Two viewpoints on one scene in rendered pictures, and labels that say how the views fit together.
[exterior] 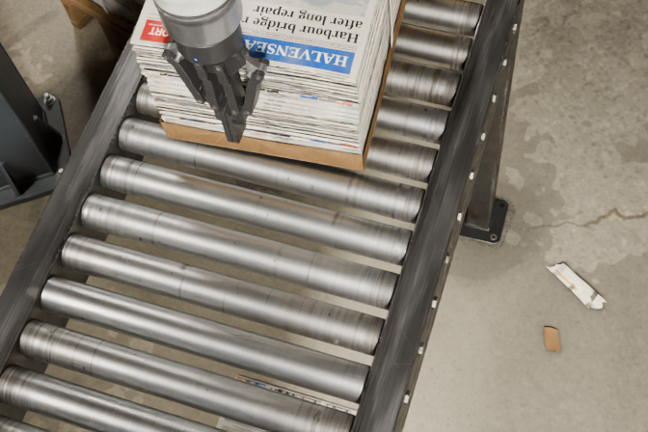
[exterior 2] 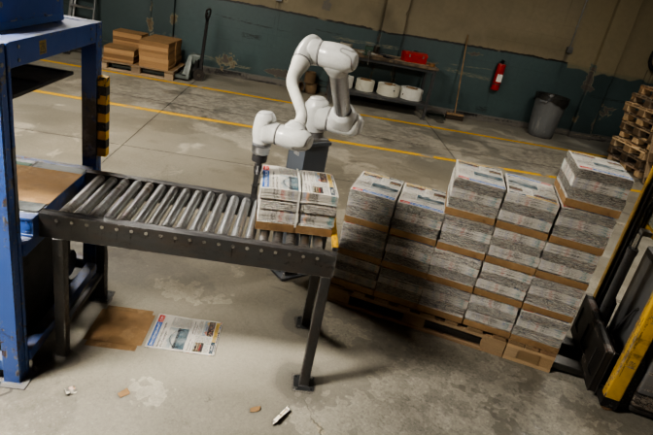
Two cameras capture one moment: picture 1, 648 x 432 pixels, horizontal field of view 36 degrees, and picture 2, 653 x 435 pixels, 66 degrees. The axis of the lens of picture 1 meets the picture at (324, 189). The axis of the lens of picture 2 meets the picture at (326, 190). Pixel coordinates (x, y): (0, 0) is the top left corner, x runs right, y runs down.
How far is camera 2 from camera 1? 2.04 m
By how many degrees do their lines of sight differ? 55
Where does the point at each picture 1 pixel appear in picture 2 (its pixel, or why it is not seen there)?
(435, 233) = (238, 240)
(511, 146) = (340, 391)
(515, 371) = (238, 398)
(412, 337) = (205, 236)
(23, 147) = not seen: hidden behind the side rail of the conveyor
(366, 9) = (282, 188)
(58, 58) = not seen: hidden behind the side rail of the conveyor
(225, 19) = (256, 148)
